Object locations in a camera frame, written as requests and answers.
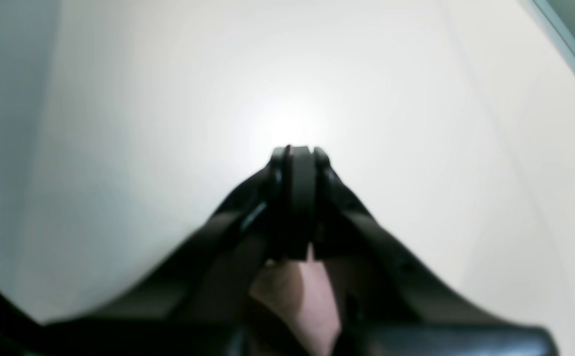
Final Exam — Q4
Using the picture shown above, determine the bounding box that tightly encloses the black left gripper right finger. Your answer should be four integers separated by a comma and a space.
308, 148, 559, 356

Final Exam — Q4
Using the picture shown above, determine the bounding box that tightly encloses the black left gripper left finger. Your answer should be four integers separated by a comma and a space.
0, 146, 304, 356

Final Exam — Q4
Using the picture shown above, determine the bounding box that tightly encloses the mauve t-shirt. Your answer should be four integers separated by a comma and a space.
250, 245, 341, 356

